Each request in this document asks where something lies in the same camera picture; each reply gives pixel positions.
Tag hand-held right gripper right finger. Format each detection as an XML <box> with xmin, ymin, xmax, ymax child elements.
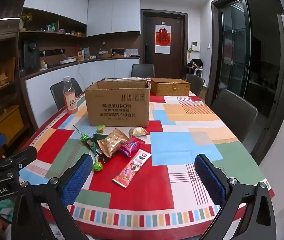
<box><xmin>194</xmin><ymin>154</ymin><xmax>277</xmax><ymax>240</ymax></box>

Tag yellow white pastry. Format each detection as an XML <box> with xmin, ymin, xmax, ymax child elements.
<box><xmin>128</xmin><ymin>127</ymin><xmax>148</xmax><ymax>137</ymax></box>

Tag white wall cabinets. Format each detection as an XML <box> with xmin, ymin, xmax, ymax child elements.
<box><xmin>23</xmin><ymin>0</ymin><xmax>141</xmax><ymax>37</ymax></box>

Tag dark brown door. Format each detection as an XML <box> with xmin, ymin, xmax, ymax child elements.
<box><xmin>141</xmin><ymin>9</ymin><xmax>188</xmax><ymax>79</ymax></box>

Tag black and white bag pile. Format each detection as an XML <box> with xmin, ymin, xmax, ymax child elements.
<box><xmin>186</xmin><ymin>58</ymin><xmax>204</xmax><ymax>71</ymax></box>

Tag brown cardboard box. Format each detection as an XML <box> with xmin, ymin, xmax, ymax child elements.
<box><xmin>84</xmin><ymin>78</ymin><xmax>150</xmax><ymax>127</ymax></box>

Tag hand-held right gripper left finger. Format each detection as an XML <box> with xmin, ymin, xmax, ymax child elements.
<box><xmin>11</xmin><ymin>154</ymin><xmax>94</xmax><ymax>240</ymax></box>

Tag white base cabinets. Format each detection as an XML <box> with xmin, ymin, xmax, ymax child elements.
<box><xmin>25</xmin><ymin>58</ymin><xmax>140</xmax><ymax>130</ymax></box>

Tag wooden shelf unit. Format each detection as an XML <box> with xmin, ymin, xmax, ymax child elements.
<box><xmin>0</xmin><ymin>29</ymin><xmax>33</xmax><ymax>145</ymax></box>

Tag black snack packet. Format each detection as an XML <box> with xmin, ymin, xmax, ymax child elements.
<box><xmin>83</xmin><ymin>139</ymin><xmax>112</xmax><ymax>163</ymax></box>

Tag long white pink biscuit packet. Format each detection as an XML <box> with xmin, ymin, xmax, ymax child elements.
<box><xmin>112</xmin><ymin>149</ymin><xmax>152</xmax><ymax>188</ymax></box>

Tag red door poster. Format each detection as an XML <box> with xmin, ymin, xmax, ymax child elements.
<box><xmin>155</xmin><ymin>22</ymin><xmax>171</xmax><ymax>54</ymax></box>

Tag yellow flower bunch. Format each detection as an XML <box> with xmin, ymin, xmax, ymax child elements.
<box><xmin>20</xmin><ymin>12</ymin><xmax>33</xmax><ymax>23</ymax></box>

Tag dark framed glass door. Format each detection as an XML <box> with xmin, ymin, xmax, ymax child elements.
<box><xmin>218</xmin><ymin>0</ymin><xmax>251</xmax><ymax>98</ymax></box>

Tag dark grey dining chair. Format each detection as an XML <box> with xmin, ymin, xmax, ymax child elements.
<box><xmin>210</xmin><ymin>89</ymin><xmax>258</xmax><ymax>143</ymax></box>
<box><xmin>185</xmin><ymin>74</ymin><xmax>205</xmax><ymax>97</ymax></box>
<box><xmin>50</xmin><ymin>78</ymin><xmax>83</xmax><ymax>111</ymax></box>
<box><xmin>131</xmin><ymin>64</ymin><xmax>155</xmax><ymax>78</ymax></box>

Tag black coffee machine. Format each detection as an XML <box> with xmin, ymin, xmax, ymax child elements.
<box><xmin>23</xmin><ymin>40</ymin><xmax>41</xmax><ymax>69</ymax></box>

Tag pink drink bottle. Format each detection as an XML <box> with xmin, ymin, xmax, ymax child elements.
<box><xmin>62</xmin><ymin>76</ymin><xmax>79</xmax><ymax>115</ymax></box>

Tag pink snack packet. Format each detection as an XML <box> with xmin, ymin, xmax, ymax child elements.
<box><xmin>118</xmin><ymin>137</ymin><xmax>146</xmax><ymax>158</ymax></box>

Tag woven lidded basket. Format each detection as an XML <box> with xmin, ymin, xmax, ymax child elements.
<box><xmin>150</xmin><ymin>77</ymin><xmax>191</xmax><ymax>97</ymax></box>

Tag dark green snack packet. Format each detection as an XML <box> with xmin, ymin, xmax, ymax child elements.
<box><xmin>93</xmin><ymin>133</ymin><xmax>109</xmax><ymax>145</ymax></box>

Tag gold snack packet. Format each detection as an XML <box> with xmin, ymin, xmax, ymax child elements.
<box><xmin>97</xmin><ymin>128</ymin><xmax>129</xmax><ymax>158</ymax></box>

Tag green lollipop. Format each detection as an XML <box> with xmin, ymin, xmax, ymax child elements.
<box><xmin>73</xmin><ymin>124</ymin><xmax>89</xmax><ymax>142</ymax></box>
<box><xmin>92</xmin><ymin>142</ymin><xmax>103</xmax><ymax>172</ymax></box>

